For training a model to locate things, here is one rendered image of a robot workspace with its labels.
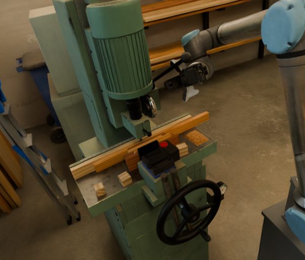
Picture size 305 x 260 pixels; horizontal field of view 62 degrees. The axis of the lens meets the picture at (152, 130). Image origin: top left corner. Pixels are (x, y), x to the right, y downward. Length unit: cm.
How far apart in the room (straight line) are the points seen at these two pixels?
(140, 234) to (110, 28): 86
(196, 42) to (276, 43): 53
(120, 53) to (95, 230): 150
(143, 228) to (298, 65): 88
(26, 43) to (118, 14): 253
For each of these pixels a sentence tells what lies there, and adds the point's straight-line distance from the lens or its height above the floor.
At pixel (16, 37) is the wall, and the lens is 329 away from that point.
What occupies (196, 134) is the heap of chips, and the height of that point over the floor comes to 92.
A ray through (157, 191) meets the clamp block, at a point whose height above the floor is 91.
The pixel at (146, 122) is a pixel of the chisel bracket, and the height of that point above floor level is 106.
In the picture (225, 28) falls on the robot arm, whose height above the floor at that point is 132.
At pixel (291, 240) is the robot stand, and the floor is 55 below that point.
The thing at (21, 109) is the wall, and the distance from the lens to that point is 355.
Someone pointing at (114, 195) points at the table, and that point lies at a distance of 99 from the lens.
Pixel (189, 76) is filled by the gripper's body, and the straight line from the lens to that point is 100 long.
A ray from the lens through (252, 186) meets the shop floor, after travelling 222.
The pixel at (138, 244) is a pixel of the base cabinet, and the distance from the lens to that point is 127.
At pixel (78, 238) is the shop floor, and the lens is 209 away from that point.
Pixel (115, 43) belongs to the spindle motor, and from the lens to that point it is 85.
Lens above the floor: 160
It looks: 34 degrees down
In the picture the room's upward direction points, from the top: 10 degrees counter-clockwise
